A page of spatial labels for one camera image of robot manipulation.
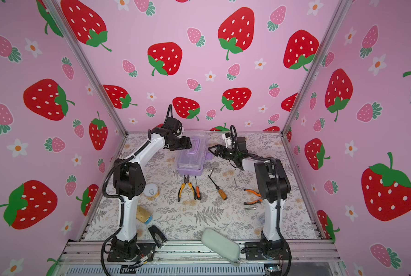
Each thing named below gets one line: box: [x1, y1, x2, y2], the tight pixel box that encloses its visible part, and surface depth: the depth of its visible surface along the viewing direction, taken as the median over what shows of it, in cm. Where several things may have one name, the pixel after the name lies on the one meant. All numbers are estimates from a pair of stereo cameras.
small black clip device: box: [147, 224, 168, 249], surface depth 80 cm
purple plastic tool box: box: [176, 129, 213, 176], surface depth 97 cm
